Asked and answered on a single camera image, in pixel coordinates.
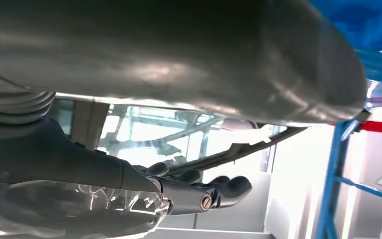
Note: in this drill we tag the blue metal shelf rack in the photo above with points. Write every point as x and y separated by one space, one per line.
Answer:
337 158

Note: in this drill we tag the white car with red stripe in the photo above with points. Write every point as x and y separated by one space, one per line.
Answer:
296 184

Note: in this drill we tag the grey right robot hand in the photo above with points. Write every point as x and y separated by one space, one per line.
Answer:
145 39

